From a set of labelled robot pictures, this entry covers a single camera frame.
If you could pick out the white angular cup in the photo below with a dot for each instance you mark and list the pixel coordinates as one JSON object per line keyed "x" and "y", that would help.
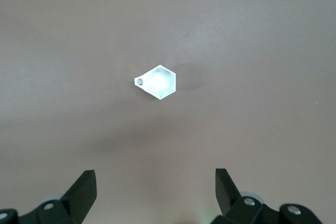
{"x": 160, "y": 82}

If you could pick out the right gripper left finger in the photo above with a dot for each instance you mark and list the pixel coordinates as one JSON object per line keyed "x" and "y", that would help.
{"x": 76, "y": 200}

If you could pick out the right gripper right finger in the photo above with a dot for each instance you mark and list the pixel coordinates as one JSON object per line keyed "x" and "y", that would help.
{"x": 231, "y": 203}

